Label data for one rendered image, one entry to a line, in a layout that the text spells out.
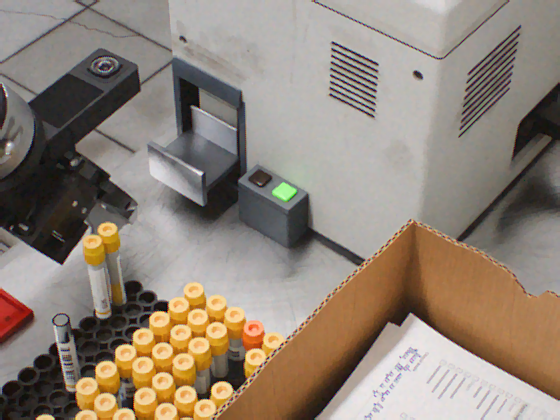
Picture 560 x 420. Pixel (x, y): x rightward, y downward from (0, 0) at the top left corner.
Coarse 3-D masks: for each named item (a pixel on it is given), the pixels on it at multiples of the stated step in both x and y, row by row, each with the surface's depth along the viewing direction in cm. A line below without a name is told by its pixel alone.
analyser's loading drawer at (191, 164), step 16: (192, 112) 108; (192, 128) 110; (208, 128) 108; (224, 128) 107; (176, 144) 109; (192, 144) 109; (208, 144) 109; (224, 144) 108; (160, 160) 106; (176, 160) 104; (192, 160) 107; (208, 160) 107; (224, 160) 107; (160, 176) 108; (176, 176) 106; (192, 176) 104; (208, 176) 106; (224, 176) 107; (192, 192) 106
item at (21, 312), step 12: (0, 288) 101; (0, 300) 101; (12, 300) 100; (0, 312) 100; (12, 312) 100; (24, 312) 99; (0, 324) 99; (12, 324) 98; (24, 324) 99; (0, 336) 97
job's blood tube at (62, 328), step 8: (56, 320) 87; (64, 320) 87; (56, 328) 86; (64, 328) 86; (56, 336) 87; (64, 336) 86; (72, 336) 87; (64, 344) 87; (72, 344) 88; (64, 352) 88; (72, 352) 88; (64, 360) 88; (72, 360) 89; (64, 368) 89; (72, 368) 89; (64, 376) 90; (72, 376) 90; (80, 376) 91; (72, 384) 91
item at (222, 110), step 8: (200, 88) 106; (200, 96) 107; (208, 96) 106; (200, 104) 108; (208, 104) 107; (216, 104) 106; (224, 104) 105; (208, 112) 108; (216, 112) 107; (224, 112) 106; (232, 112) 105; (224, 120) 107; (232, 120) 106
